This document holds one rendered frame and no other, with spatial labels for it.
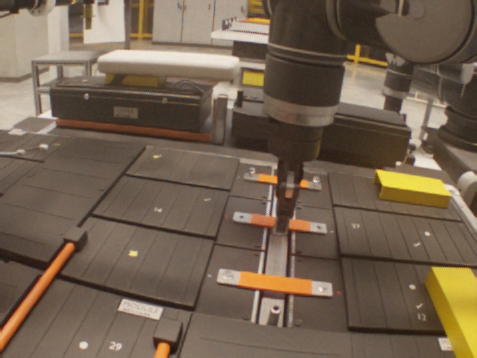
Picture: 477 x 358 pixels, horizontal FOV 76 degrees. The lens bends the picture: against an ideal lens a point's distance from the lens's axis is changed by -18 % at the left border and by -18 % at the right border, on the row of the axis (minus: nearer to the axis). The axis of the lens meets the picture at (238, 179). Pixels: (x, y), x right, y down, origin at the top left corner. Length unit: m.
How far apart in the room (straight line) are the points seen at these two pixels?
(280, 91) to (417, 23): 0.20
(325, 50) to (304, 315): 0.32
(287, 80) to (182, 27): 9.24
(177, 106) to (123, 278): 0.50
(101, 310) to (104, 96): 0.61
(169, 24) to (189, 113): 8.94
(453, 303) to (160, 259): 0.39
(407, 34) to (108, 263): 0.45
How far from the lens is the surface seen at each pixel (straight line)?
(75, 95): 0.97
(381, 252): 0.58
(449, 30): 0.37
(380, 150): 0.88
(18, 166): 0.80
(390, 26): 0.38
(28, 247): 0.54
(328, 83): 0.46
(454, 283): 0.53
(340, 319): 0.47
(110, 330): 0.42
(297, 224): 0.60
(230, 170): 0.72
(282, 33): 0.46
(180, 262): 0.49
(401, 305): 0.50
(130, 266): 0.49
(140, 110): 0.90
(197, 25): 9.56
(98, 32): 3.21
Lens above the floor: 1.33
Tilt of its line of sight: 28 degrees down
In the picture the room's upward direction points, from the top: 6 degrees clockwise
